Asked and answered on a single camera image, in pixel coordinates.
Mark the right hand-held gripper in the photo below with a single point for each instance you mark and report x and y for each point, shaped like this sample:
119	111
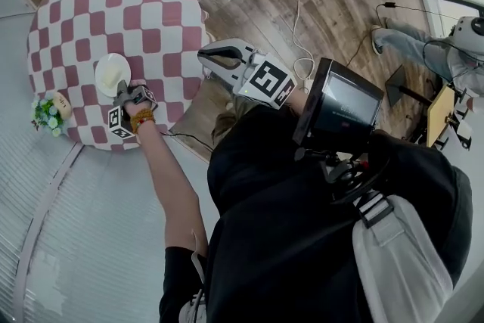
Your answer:
264	81

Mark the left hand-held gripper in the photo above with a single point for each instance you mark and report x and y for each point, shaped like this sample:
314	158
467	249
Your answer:
121	123

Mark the round white plate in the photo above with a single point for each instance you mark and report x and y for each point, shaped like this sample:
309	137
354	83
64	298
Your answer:
113	57

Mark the person's right forearm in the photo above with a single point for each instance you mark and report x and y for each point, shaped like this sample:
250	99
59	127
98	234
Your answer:
298	101

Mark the person's left forearm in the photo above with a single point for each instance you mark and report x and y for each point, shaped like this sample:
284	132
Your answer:
170	181

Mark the person's left hand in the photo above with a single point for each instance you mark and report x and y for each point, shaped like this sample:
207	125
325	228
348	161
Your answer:
145	96

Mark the person's olive trousers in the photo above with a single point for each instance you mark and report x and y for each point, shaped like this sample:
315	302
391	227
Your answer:
230	125

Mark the beige pot with flowers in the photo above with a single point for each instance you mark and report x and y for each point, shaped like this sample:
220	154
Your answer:
56	109

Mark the white power strip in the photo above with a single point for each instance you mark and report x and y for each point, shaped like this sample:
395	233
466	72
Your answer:
307	84

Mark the black chest monitor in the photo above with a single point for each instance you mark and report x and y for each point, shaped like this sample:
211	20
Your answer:
351	102

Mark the black stand base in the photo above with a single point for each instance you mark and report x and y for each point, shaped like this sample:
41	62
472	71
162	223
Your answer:
401	87

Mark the person's black shirt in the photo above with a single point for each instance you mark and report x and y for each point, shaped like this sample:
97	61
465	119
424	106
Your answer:
283	238

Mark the light wooden board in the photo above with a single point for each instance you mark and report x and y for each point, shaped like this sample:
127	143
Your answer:
440	113

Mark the black chest mount rig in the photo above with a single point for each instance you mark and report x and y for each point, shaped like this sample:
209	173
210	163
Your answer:
348	177

